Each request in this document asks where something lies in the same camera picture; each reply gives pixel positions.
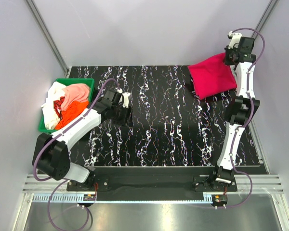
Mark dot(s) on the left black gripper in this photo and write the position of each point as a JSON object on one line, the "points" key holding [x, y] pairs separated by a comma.
{"points": [[126, 120]]}

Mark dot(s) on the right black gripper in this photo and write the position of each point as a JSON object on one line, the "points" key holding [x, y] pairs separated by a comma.
{"points": [[226, 61]]}

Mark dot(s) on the magenta t shirt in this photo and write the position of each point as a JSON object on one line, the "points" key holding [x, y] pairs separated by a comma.
{"points": [[212, 76]]}

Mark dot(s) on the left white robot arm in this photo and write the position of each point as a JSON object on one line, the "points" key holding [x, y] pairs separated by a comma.
{"points": [[51, 155]]}

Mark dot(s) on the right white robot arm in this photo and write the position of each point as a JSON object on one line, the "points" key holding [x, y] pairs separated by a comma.
{"points": [[240, 111]]}

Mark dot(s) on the light pink t shirt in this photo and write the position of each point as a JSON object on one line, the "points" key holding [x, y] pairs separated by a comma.
{"points": [[75, 92]]}

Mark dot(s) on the orange t shirt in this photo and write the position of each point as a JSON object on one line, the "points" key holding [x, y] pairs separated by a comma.
{"points": [[72, 112]]}

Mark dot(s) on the green plastic bin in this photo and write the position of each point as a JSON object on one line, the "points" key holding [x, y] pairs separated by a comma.
{"points": [[68, 81]]}

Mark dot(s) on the dark red patterned garment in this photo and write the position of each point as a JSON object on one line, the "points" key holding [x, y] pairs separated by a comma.
{"points": [[57, 106]]}

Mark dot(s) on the white t shirt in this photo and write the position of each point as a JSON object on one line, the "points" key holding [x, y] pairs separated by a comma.
{"points": [[50, 117]]}

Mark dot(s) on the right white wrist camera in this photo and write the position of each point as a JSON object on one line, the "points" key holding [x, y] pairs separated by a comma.
{"points": [[234, 39]]}

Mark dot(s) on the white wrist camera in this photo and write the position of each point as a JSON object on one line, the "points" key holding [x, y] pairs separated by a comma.
{"points": [[234, 39], [124, 99]]}

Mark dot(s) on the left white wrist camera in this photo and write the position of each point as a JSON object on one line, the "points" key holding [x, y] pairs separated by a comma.
{"points": [[124, 99]]}

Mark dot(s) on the aluminium frame rail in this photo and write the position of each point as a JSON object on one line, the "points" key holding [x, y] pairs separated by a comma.
{"points": [[241, 184]]}

